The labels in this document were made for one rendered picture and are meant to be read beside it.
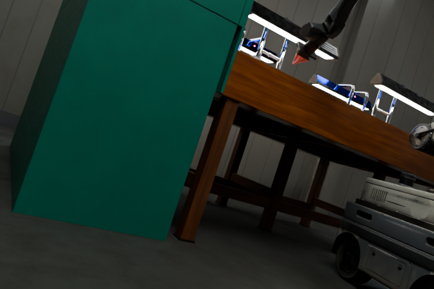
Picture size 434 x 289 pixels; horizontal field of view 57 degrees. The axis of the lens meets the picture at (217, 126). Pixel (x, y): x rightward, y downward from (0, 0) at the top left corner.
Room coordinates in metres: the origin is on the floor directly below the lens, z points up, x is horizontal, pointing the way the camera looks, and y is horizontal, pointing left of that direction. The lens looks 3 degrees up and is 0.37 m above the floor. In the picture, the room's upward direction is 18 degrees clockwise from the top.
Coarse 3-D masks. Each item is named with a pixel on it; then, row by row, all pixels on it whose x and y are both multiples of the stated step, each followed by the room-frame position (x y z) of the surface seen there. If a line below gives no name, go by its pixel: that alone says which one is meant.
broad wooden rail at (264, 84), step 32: (256, 64) 1.58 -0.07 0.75; (224, 96) 1.56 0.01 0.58; (256, 96) 1.60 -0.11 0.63; (288, 96) 1.67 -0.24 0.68; (320, 96) 1.75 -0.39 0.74; (320, 128) 1.78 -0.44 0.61; (352, 128) 1.86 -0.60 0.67; (384, 128) 1.96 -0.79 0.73; (384, 160) 1.99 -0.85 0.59; (416, 160) 2.10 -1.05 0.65
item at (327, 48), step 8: (256, 8) 1.88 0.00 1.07; (264, 8) 1.92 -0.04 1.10; (264, 16) 1.90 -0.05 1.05; (272, 16) 1.93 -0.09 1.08; (280, 16) 1.97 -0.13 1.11; (272, 24) 1.93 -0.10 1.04; (280, 24) 1.94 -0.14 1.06; (288, 24) 1.98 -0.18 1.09; (288, 32) 1.97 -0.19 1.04; (296, 32) 2.00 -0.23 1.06; (304, 40) 2.02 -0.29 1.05; (320, 48) 2.08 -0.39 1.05; (328, 48) 2.11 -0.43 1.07; (336, 48) 2.16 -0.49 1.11; (320, 56) 2.18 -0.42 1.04; (336, 56) 2.13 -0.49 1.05
